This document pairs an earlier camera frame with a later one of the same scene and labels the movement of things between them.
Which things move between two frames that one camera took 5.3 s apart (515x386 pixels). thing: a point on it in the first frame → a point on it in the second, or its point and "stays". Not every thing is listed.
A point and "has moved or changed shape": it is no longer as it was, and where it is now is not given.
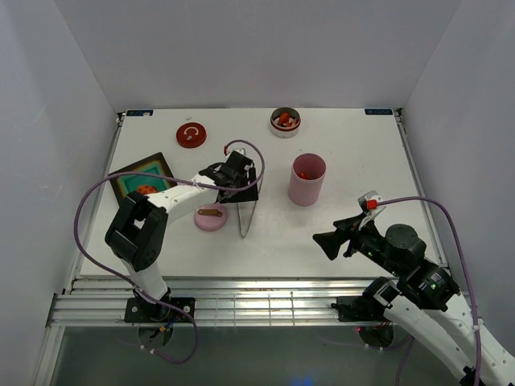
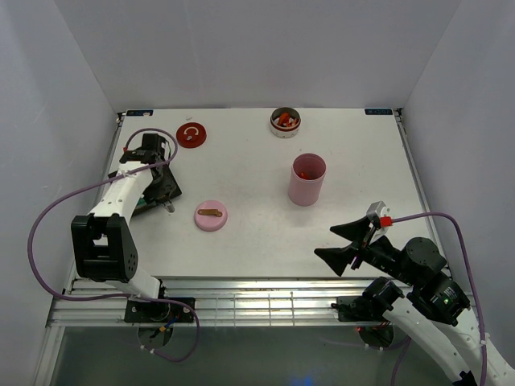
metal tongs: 241,235 has moved or changed shape
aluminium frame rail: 100,301 stays
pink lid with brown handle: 210,218 stays
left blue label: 140,112 stays
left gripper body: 248,194 → 162,185
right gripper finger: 331,242 → 337,258
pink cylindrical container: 308,170 stays
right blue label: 378,112 stays
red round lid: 191,135 stays
